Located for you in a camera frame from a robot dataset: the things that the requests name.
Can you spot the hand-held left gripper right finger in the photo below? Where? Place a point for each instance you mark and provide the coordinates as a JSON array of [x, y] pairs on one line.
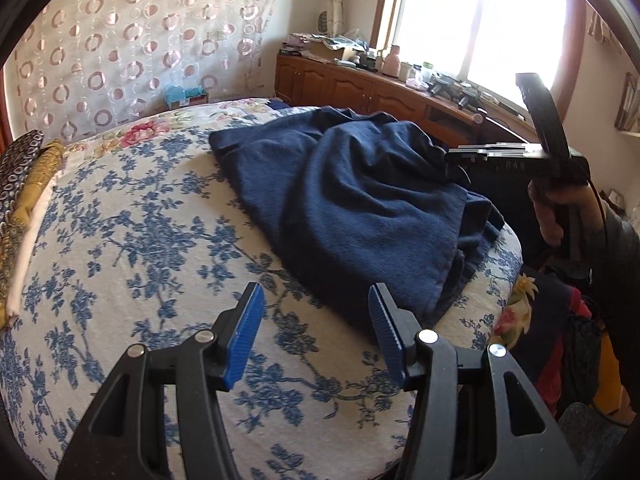
[[387, 335]]

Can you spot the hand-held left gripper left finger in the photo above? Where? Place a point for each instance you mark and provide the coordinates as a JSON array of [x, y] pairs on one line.
[[245, 340]]

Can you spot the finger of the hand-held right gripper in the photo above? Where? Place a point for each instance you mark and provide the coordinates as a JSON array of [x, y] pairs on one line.
[[470, 154]]

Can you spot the pile of colourful clothes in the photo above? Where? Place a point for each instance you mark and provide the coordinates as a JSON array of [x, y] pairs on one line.
[[555, 380]]

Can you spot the person's right hand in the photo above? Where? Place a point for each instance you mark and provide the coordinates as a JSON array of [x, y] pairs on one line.
[[547, 215]]

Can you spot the black device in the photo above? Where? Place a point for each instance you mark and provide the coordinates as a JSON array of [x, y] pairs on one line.
[[452, 92]]

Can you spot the pale pink bottle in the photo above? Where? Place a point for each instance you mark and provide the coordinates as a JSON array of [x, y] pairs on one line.
[[391, 62]]

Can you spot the window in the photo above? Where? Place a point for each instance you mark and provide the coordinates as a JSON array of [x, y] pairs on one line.
[[475, 20]]

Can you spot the white blanket with blue flowers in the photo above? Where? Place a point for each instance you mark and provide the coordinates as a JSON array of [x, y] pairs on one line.
[[150, 240]]

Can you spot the wooden cabinet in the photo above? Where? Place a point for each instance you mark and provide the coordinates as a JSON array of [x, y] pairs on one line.
[[350, 85]]

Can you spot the navy bed sheet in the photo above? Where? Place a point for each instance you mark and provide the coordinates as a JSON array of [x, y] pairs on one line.
[[545, 310]]

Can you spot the pile of papers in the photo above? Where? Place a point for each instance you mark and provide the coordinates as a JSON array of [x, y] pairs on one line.
[[320, 45]]

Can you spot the cream blanket with pink flowers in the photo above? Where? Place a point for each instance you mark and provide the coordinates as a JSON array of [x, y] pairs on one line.
[[140, 132]]

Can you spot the teal tissue box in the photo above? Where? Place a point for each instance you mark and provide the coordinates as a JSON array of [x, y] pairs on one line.
[[182, 95]]

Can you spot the yellow patterned pillow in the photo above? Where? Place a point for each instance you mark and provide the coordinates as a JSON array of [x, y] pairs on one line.
[[35, 185]]

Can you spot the dark patterned pillow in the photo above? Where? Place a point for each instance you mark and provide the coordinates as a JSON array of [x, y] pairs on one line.
[[20, 160]]

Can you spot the sheer curtain with circles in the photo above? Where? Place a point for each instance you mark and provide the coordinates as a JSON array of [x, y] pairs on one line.
[[125, 35]]

